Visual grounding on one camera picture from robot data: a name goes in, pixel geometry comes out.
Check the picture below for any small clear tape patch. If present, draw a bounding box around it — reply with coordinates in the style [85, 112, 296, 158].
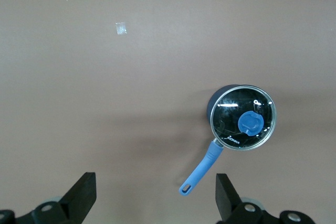
[115, 22, 129, 36]

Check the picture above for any brown table cover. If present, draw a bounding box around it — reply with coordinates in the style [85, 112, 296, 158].
[0, 0, 336, 224]

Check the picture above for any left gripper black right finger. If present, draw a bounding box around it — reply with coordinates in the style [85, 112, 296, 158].
[215, 173, 314, 224]

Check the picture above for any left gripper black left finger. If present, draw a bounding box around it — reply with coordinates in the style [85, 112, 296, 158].
[0, 172, 97, 224]

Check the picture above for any glass lid with blue knob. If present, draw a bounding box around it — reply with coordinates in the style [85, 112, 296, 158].
[211, 85, 277, 151]

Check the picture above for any dark pot with blue handle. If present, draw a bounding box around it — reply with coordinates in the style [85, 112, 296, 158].
[179, 84, 278, 197]

